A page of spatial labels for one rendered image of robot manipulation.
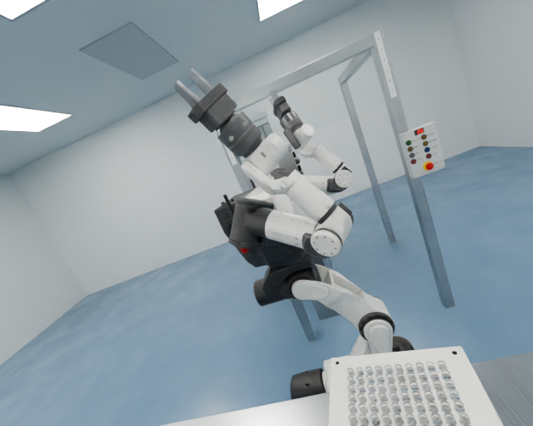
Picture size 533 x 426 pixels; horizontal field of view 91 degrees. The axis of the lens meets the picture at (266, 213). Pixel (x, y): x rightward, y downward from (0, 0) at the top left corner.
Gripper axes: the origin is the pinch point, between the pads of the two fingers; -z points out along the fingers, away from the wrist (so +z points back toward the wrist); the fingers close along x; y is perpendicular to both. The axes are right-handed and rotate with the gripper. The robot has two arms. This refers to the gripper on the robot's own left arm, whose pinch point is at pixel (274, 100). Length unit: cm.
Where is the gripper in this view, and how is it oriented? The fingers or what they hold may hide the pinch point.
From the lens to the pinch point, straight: 133.6
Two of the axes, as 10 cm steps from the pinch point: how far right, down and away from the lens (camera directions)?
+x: 0.1, -1.8, -9.8
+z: 5.4, 8.3, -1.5
